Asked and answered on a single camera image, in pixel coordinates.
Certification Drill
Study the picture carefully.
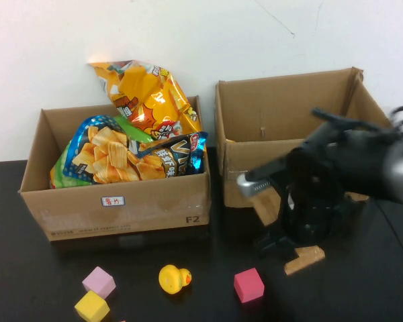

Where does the cardboard box with F2 print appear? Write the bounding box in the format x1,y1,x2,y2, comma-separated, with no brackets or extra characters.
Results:
18,95,212,242

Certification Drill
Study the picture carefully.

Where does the white label red writing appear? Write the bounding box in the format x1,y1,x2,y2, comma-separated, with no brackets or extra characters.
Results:
101,196,126,207

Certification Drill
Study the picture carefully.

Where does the blue ridged chip bag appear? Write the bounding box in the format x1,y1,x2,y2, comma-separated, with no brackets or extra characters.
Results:
62,115,209,184

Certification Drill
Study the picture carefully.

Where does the pink foam cube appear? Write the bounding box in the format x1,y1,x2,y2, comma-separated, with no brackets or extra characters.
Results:
81,266,117,299

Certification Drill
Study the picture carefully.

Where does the yellow foam cube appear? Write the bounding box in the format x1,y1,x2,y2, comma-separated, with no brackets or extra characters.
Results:
74,290,110,322

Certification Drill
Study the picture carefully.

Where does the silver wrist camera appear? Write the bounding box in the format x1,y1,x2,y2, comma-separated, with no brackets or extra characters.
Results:
236,157,289,199

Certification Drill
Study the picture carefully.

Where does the cardboard box with clear tape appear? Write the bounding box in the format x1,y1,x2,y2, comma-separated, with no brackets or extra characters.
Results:
214,66,396,209

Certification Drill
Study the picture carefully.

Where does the orange chip bag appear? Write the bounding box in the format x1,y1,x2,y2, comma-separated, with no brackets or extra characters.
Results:
88,60,203,142

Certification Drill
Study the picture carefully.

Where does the green chip bag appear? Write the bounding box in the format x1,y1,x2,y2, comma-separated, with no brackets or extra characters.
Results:
49,115,154,190

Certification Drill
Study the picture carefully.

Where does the brown snack packet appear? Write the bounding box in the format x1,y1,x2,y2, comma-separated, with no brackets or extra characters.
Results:
251,189,326,276

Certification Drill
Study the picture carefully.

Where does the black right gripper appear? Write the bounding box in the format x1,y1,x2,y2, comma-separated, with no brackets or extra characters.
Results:
254,147,349,266

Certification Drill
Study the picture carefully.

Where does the magenta foam cube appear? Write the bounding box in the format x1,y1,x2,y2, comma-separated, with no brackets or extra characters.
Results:
233,267,265,304

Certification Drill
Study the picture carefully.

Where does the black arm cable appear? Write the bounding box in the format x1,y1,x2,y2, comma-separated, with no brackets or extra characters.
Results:
310,105,403,133

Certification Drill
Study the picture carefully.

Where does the yellow rubber duck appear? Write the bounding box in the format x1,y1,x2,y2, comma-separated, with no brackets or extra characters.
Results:
158,264,193,295

